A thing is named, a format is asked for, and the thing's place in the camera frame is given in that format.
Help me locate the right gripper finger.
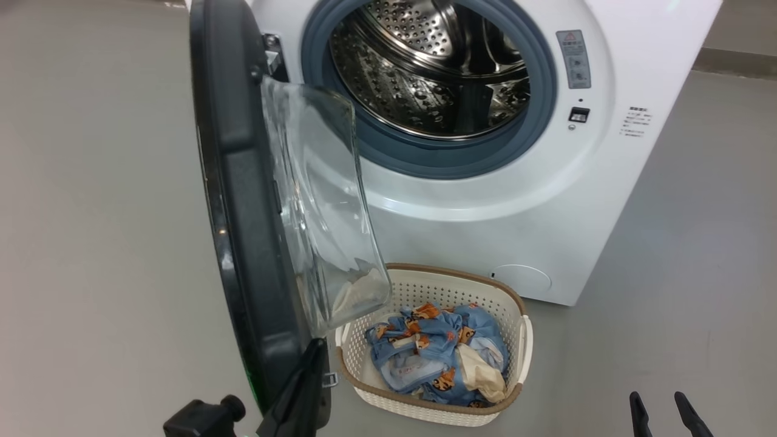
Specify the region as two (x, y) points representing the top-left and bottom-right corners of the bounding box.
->
(674, 391), (715, 437)
(629, 391), (653, 437)

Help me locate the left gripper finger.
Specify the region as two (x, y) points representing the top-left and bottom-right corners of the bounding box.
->
(258, 339), (331, 437)

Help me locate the blue cartoon print garment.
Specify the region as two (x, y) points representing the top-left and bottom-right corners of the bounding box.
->
(364, 302), (507, 377)
(379, 343), (509, 407)

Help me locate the black round glass washer door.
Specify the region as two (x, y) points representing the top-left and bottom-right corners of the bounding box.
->
(189, 0), (393, 419)

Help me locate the white front-load washing machine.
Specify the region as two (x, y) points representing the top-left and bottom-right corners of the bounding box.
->
(246, 0), (723, 307)

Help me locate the grey rubber door gasket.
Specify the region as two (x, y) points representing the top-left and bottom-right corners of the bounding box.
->
(302, 0), (558, 180)

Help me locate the metal door hinge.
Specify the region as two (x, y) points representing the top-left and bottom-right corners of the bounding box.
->
(262, 33), (291, 83)

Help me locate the stainless steel washing machine drum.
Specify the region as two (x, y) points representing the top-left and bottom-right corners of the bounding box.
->
(331, 0), (532, 140)

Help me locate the cream laundry basket brown rim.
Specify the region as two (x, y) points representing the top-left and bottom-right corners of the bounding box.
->
(335, 263), (534, 427)

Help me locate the round white filter cover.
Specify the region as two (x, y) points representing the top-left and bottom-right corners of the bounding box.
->
(491, 264), (552, 293)

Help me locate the grey warning label sticker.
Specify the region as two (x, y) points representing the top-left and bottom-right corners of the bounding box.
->
(557, 30), (592, 90)

